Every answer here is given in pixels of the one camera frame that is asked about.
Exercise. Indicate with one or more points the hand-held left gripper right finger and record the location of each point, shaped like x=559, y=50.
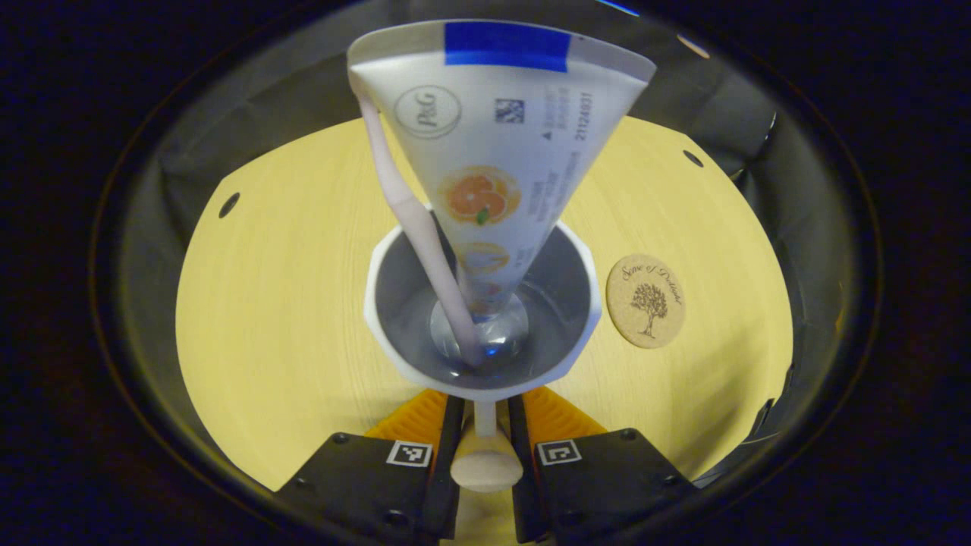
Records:
x=523, y=470

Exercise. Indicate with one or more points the wooden desktop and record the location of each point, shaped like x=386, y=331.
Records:
x=281, y=318

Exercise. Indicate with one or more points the white toothpaste tube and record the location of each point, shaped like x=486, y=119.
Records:
x=501, y=136

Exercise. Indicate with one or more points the round cork coaster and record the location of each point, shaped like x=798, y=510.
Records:
x=645, y=303

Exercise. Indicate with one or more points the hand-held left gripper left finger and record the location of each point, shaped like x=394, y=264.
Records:
x=447, y=485

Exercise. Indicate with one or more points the white toothbrush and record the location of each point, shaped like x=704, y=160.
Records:
x=425, y=236

